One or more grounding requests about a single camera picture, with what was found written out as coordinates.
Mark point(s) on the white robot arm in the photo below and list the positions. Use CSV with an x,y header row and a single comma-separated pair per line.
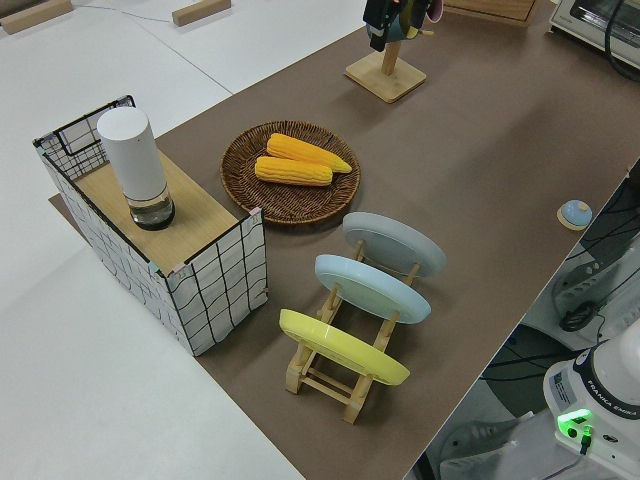
x,y
595,400

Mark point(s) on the wooden drawer cabinet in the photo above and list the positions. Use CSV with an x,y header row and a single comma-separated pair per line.
x,y
485,7

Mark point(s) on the brown wicker basket tray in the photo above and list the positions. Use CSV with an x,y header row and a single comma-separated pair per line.
x,y
295,202

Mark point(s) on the light blue plate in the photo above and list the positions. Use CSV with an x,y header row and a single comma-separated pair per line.
x,y
370,287

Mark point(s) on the yellow corn cob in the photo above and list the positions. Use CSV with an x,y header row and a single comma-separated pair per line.
x,y
305,150
292,171

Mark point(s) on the grey plate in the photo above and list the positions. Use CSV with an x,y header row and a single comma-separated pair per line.
x,y
395,240

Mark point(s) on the white grid-pattern shelf box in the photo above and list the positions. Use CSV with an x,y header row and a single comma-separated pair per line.
x,y
220,280

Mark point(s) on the yellow plate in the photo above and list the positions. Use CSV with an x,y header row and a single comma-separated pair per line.
x,y
345,347

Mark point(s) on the wooden dish rack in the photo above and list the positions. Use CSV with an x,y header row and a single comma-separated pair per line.
x,y
325,387

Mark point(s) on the wooden mug stand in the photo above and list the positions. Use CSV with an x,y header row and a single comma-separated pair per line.
x,y
387,75

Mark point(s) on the brown table mat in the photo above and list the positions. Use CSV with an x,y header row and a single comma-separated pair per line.
x,y
475,150

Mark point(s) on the white cylindrical grinder bottle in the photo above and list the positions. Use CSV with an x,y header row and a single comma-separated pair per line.
x,y
135,160

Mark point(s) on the dark teal mug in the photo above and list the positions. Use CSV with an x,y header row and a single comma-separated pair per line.
x,y
399,29

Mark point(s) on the black mug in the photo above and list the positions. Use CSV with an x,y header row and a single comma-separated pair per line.
x,y
377,20

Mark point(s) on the yellow mug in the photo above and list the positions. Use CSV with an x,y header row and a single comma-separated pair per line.
x,y
412,31

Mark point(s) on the blue dome bell wooden base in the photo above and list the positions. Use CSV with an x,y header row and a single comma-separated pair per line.
x,y
576,214

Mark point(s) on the pink mug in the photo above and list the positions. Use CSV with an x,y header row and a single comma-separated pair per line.
x,y
435,10

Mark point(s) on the wooden block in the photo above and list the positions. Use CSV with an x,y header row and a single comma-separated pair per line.
x,y
35,15
200,11

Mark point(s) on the silver toaster oven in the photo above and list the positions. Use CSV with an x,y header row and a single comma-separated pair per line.
x,y
590,20

